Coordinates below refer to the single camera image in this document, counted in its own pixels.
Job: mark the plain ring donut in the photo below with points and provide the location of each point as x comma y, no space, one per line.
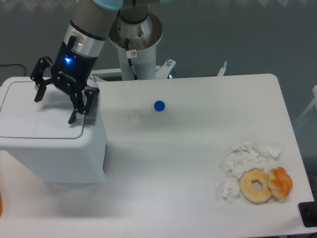
253,186

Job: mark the white trash can body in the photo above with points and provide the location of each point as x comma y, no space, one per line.
79,160

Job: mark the white trash can lid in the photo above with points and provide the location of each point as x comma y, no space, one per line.
22,117

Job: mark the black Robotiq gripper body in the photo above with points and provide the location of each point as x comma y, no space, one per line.
71,70

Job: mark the black device at edge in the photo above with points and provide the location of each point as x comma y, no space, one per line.
308,212

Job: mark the blue bottle cap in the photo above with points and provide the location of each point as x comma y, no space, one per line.
159,105

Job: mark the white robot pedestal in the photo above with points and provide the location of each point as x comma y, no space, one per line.
135,33

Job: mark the orange object at edge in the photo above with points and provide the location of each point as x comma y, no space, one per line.
1,205

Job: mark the orange twisted bread roll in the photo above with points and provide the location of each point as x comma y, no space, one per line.
279,182

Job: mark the small crumpled white tissue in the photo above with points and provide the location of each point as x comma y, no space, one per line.
231,190

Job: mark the white frame at right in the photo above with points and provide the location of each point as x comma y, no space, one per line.
307,114

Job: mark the large crumpled white tissue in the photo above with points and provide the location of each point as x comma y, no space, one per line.
243,156

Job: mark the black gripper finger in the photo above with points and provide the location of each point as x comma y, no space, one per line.
37,76
82,102

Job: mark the white bottle cap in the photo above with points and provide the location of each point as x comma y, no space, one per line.
135,115

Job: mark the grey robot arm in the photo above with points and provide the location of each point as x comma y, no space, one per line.
90,25

